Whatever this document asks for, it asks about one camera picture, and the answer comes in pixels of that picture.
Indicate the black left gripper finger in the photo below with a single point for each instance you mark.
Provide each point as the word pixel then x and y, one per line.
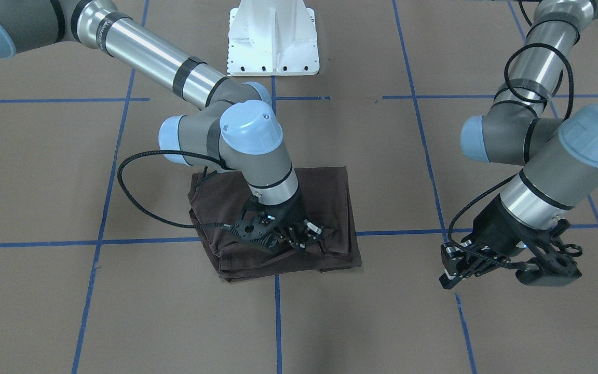
pixel 465 266
pixel 448 252

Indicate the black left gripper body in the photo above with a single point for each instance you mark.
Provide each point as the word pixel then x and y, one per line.
pixel 497 228

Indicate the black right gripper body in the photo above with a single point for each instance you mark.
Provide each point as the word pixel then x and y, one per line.
pixel 289 212

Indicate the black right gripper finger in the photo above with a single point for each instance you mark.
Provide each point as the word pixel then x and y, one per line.
pixel 311 233
pixel 299 240

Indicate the dark brown t-shirt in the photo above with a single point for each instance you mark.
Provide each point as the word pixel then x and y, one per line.
pixel 326 197

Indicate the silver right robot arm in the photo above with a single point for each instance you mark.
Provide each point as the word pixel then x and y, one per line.
pixel 68 116

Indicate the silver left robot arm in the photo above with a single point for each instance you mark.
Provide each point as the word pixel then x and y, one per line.
pixel 558 157

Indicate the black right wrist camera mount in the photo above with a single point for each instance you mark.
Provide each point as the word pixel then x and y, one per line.
pixel 256 226

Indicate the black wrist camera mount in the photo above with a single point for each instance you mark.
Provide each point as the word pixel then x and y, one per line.
pixel 553 264
pixel 256 226

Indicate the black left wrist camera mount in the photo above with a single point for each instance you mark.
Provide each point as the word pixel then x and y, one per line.
pixel 553 264

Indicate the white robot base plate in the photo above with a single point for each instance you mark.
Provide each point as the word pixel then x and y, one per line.
pixel 272 38

